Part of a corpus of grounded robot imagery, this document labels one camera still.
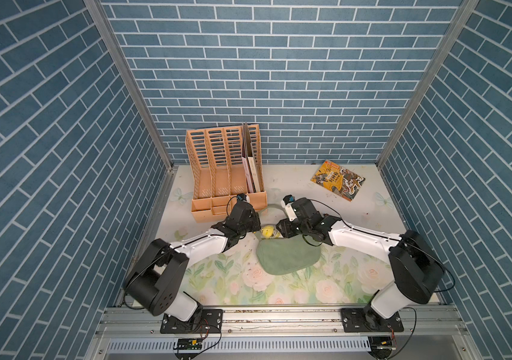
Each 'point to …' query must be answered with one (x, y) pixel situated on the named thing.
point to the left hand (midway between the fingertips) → (264, 219)
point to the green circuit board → (190, 343)
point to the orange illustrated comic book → (338, 180)
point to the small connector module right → (380, 346)
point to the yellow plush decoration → (267, 232)
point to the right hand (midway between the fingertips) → (281, 225)
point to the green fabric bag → (288, 255)
